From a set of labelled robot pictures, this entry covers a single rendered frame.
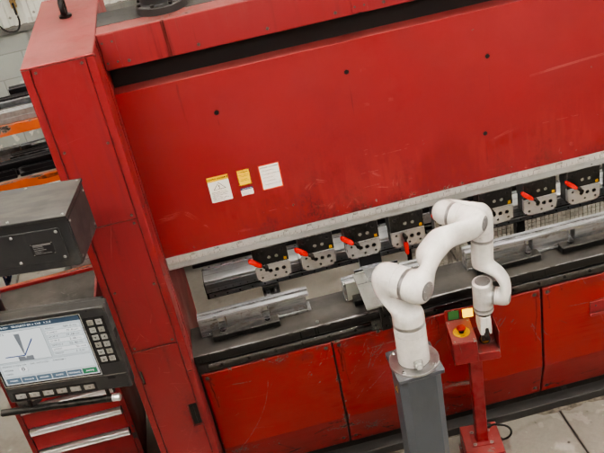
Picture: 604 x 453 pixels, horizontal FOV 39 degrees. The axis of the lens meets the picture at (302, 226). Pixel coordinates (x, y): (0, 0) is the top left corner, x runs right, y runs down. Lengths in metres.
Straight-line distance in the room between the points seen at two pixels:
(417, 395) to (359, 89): 1.19
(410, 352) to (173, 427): 1.19
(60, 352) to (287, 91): 1.27
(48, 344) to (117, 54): 1.05
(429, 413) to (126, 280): 1.27
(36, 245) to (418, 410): 1.53
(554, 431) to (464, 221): 1.54
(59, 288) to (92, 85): 1.52
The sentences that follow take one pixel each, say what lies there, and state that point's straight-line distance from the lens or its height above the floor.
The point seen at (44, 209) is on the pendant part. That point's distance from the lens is 2.85.
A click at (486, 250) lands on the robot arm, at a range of 3.46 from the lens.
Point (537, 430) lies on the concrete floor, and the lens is 4.41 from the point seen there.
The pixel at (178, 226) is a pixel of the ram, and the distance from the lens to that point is 3.51.
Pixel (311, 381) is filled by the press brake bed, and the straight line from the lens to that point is 3.93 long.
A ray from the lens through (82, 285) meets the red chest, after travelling 4.27.
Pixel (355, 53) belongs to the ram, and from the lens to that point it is 3.32.
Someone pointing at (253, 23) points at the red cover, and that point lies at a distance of 3.19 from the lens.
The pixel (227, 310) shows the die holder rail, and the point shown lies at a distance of 3.80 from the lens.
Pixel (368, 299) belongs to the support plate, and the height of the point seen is 1.00.
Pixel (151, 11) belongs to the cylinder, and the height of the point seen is 2.32.
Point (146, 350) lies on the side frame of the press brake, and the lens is 3.59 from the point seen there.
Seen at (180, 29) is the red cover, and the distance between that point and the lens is 3.18.
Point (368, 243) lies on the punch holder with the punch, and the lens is 3.69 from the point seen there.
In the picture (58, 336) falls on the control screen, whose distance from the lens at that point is 3.04.
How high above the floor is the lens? 3.17
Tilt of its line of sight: 31 degrees down
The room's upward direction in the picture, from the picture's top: 12 degrees counter-clockwise
